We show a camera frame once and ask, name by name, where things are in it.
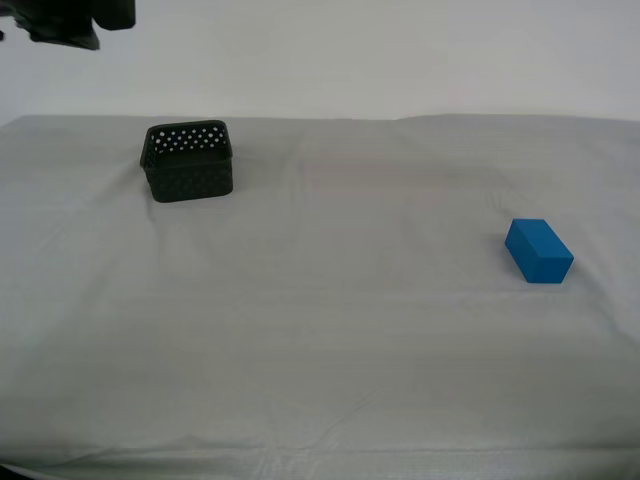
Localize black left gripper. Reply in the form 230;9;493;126
0;0;137;52

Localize black perforated plastic basket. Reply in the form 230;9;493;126
139;119;236;204

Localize blue rectangular block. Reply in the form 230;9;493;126
503;217;575;285

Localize white tablecloth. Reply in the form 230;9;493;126
0;114;640;480

